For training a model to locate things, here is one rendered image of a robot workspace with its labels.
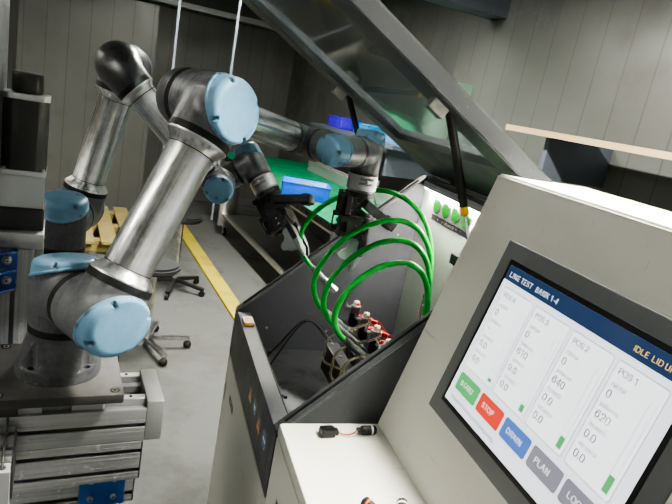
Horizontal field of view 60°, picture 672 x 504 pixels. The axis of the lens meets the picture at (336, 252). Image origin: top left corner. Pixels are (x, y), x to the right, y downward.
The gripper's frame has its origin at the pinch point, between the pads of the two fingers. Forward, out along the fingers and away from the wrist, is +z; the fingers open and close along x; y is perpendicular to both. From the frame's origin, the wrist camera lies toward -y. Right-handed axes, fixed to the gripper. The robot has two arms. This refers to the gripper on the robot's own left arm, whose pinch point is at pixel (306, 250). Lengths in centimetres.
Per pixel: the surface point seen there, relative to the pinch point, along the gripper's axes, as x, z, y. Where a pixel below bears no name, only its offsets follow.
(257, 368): 16.6, 23.1, 21.0
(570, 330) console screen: 60, 42, -47
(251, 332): -1.6, 12.4, 26.3
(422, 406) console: 38, 46, -17
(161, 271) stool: -134, -57, 118
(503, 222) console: 39, 22, -48
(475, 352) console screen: 46, 41, -32
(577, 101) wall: -220, -37, -132
